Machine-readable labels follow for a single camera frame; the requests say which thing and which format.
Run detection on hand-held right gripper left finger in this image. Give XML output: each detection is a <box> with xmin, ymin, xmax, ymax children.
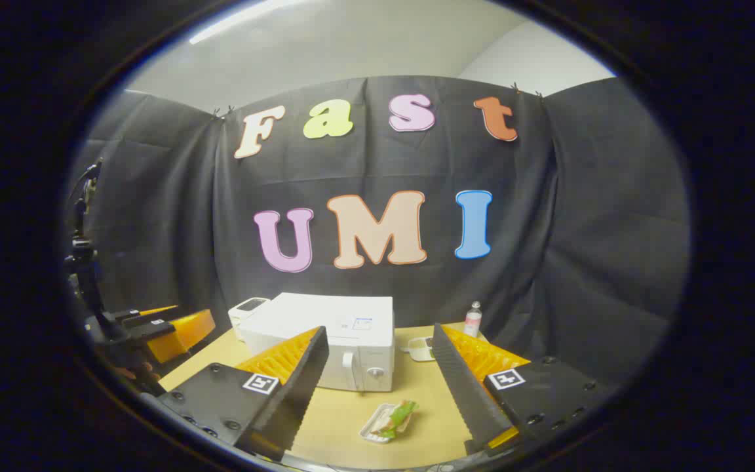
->
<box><xmin>155</xmin><ymin>326</ymin><xmax>330</xmax><ymax>462</ymax></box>

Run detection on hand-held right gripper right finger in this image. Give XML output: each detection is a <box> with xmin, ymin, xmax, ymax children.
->
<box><xmin>431</xmin><ymin>323</ymin><xmax>614</xmax><ymax>454</ymax></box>

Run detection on white microwave oven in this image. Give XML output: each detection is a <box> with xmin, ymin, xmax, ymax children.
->
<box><xmin>239</xmin><ymin>292</ymin><xmax>396</xmax><ymax>393</ymax></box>

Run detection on white food tray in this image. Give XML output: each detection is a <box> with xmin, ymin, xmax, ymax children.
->
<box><xmin>359</xmin><ymin>403</ymin><xmax>411</xmax><ymax>444</ymax></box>

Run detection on small white dish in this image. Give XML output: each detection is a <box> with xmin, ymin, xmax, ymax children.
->
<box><xmin>408</xmin><ymin>336</ymin><xmax>436</xmax><ymax>363</ymax></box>

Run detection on small clear bottle pink label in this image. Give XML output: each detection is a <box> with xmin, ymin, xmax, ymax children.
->
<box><xmin>464</xmin><ymin>301</ymin><xmax>483</xmax><ymax>339</ymax></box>

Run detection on white toaster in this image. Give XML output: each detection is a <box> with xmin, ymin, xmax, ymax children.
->
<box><xmin>228</xmin><ymin>297</ymin><xmax>271</xmax><ymax>342</ymax></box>

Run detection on black backdrop cloth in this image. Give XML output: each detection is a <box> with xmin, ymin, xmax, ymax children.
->
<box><xmin>66</xmin><ymin>75</ymin><xmax>691</xmax><ymax>394</ymax></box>

